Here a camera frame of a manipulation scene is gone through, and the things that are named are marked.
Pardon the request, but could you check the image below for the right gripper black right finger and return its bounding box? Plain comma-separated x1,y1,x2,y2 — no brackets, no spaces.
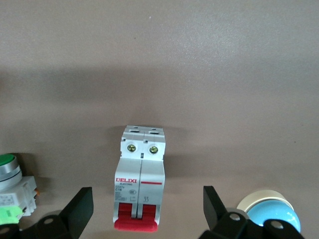
201,185,305,239

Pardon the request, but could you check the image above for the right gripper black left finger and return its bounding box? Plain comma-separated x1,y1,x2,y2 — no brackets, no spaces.
17,187,94,239

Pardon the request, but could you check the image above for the green push button switch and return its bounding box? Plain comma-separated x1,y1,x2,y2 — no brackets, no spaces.
0,153,41,226

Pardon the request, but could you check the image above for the blue and white dome buzzer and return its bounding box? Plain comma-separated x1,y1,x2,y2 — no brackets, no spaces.
236,189,302,234

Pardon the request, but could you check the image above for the white circuit breaker red switch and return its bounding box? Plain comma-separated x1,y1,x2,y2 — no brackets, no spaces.
113,125,166,233

